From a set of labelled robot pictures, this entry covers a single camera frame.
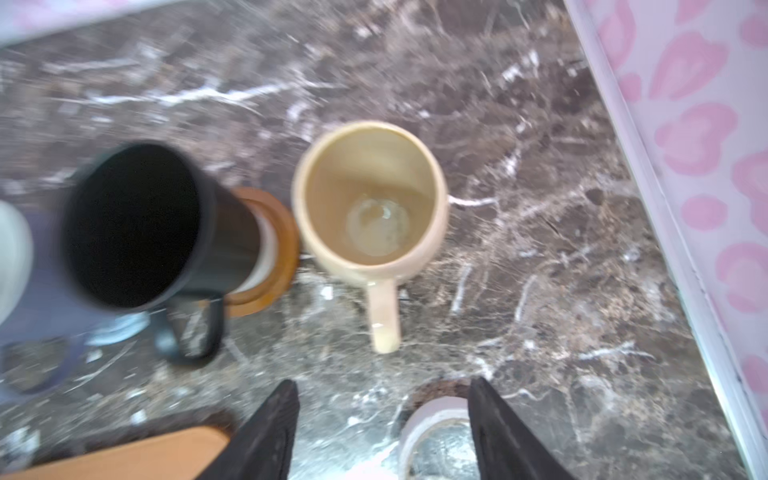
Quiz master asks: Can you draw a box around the cream yellow mug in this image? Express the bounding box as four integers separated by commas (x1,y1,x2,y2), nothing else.
291,121,450,354

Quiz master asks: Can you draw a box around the clear tape roll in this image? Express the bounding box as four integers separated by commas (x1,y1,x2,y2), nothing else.
397,396,480,479

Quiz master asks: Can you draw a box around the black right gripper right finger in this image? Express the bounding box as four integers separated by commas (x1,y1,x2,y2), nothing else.
467,377,573,480

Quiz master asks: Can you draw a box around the black mug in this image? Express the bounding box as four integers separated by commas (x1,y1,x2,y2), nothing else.
60,141,261,368

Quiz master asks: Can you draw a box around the brown wooden round coaster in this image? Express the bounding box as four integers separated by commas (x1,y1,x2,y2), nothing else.
226,187,300,318

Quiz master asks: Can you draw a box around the orange rectangular tray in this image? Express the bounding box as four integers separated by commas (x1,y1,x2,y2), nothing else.
3,426,230,480

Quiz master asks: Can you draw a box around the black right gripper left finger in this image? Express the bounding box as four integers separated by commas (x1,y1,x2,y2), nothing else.
197,380,300,480

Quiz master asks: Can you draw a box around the white mug purple handle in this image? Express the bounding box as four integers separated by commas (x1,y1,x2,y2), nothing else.
1,201,114,404

